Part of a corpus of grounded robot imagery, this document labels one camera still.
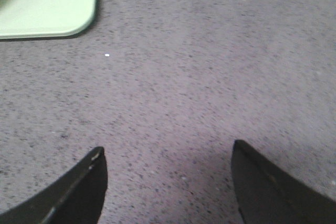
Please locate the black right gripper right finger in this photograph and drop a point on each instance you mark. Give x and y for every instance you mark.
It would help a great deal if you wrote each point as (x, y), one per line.
(267, 194)

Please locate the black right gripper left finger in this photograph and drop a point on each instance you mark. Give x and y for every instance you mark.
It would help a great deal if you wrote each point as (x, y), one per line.
(76, 197)

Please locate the light green plastic tray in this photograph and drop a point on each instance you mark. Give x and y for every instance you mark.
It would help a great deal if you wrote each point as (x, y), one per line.
(21, 19)

